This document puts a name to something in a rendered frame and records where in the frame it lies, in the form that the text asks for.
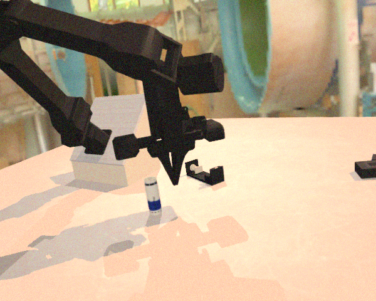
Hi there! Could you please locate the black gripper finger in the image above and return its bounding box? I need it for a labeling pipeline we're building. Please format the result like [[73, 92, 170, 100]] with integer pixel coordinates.
[[147, 148, 175, 186], [171, 150, 189, 185]]

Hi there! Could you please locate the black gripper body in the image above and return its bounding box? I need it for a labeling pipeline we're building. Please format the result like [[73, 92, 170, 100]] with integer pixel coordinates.
[[112, 95, 226, 161]]

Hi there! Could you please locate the white battery with blue band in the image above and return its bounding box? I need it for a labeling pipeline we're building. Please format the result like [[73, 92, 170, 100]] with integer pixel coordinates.
[[144, 176, 162, 215]]

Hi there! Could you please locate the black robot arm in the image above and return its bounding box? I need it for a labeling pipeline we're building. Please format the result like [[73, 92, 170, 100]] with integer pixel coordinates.
[[0, 0, 224, 155]]

